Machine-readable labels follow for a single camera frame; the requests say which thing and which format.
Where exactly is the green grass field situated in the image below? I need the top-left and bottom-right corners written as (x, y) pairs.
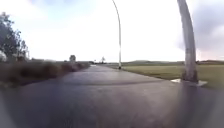
top-left (109, 61), bottom-right (224, 90)

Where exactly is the pale concrete pole base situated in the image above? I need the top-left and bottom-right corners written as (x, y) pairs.
top-left (170, 77), bottom-right (208, 87)

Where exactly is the large leafy tree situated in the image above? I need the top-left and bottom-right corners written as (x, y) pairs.
top-left (0, 12), bottom-right (30, 63)

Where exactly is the grey street lamp pole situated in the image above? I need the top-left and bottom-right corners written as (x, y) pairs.
top-left (111, 0), bottom-right (123, 70)
top-left (176, 0), bottom-right (200, 84)

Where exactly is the dark grey asphalt path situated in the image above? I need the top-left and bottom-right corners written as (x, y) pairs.
top-left (0, 64), bottom-right (224, 128)

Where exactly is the long dark hedge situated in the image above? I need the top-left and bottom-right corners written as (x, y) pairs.
top-left (0, 59), bottom-right (92, 89)

